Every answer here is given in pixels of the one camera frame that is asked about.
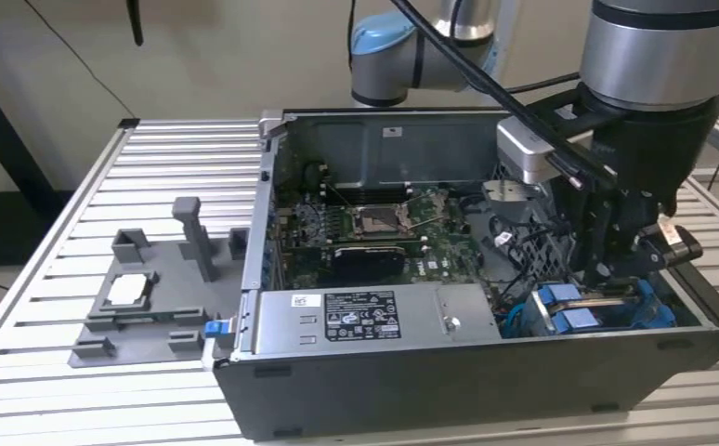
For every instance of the silver power supply unit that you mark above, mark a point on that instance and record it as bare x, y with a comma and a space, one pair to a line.
415, 320

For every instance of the green motherboard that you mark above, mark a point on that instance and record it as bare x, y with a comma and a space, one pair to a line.
446, 260

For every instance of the black open PC case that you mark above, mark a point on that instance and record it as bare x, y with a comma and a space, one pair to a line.
434, 395

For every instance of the CPU socket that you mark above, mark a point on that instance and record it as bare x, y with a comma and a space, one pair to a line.
377, 224

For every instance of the grey parts rack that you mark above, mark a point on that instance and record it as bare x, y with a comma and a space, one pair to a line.
149, 334

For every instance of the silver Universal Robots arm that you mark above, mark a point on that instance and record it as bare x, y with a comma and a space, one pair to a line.
657, 56

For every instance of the black RAM slots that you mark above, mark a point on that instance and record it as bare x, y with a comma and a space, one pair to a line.
373, 187

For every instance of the silver metal drive bracket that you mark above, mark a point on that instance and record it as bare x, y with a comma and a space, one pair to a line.
511, 192

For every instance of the black table corner cap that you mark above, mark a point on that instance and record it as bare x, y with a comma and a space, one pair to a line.
129, 123

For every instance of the blue case latch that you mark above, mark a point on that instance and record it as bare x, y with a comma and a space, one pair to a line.
214, 329

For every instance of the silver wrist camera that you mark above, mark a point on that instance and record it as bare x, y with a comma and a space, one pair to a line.
527, 148

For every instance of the silver CPU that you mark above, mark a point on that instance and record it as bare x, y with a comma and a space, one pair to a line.
127, 290

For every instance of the black desk leg stand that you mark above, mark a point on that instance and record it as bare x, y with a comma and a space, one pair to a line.
0, 186

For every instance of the black graphics card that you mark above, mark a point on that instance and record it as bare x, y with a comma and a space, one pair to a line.
369, 265

